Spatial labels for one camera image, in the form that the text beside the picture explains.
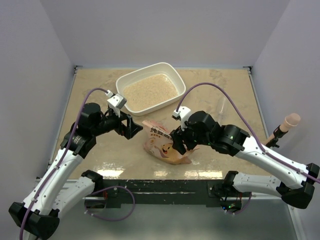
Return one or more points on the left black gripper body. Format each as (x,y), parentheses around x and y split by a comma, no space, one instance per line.
(112,121)

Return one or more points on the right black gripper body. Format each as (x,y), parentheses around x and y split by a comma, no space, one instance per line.
(191,139)

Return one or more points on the orange cat litter bag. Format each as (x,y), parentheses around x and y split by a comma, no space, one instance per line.
(159,144)

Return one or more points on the white litter box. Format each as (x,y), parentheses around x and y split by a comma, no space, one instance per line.
(150,88)

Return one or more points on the beige litter scoop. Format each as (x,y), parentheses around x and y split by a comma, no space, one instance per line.
(289,122)

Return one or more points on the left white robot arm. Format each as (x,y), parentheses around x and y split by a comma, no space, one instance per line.
(39,215)

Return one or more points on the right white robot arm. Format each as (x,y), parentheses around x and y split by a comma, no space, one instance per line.
(289,180)

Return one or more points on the clear plastic tube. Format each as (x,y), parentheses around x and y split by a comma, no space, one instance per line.
(221,109)

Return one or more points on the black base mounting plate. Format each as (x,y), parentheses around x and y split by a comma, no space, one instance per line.
(210,193)

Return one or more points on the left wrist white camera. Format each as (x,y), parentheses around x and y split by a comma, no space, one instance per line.
(115,100)

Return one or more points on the wrist white camera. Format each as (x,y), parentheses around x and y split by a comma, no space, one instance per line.
(115,100)
(182,114)

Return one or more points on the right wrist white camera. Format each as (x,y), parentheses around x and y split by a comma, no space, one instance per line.
(182,114)

